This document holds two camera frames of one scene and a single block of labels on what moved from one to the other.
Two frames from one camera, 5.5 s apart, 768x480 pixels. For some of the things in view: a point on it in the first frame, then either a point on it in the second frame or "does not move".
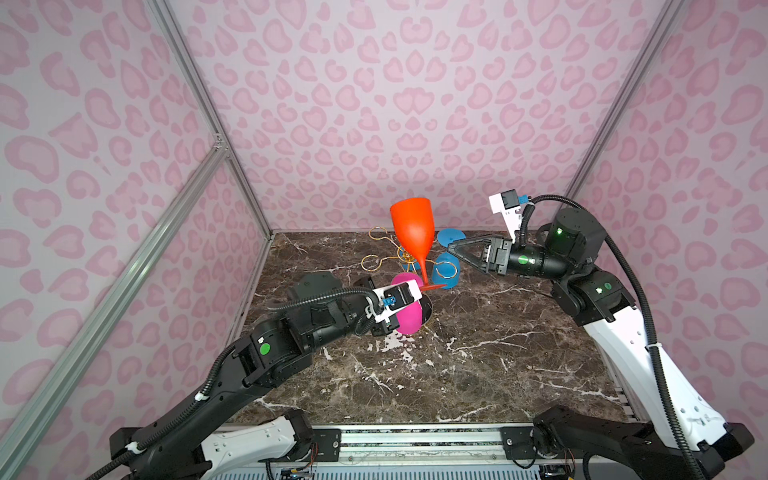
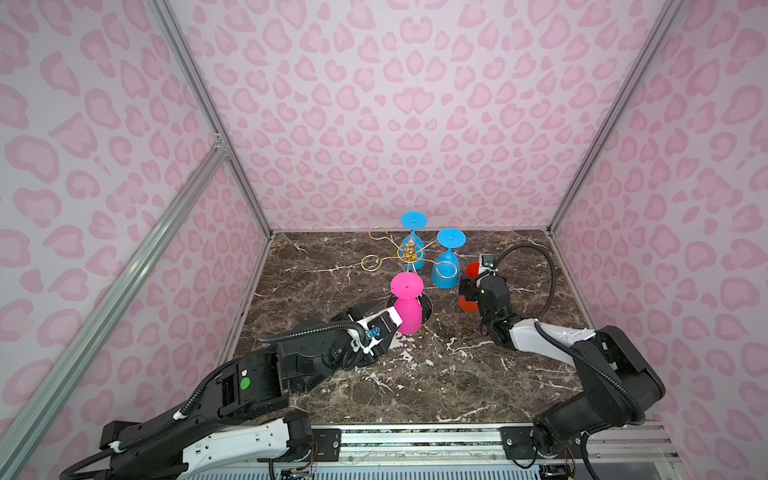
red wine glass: (414, 221) -> (472, 270)
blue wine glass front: (446, 269) does not move
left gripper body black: (385, 328) -> (370, 358)
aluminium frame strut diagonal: (21, 434) does not move
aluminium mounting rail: (423, 443) does not move
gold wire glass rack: (445, 269) does not move
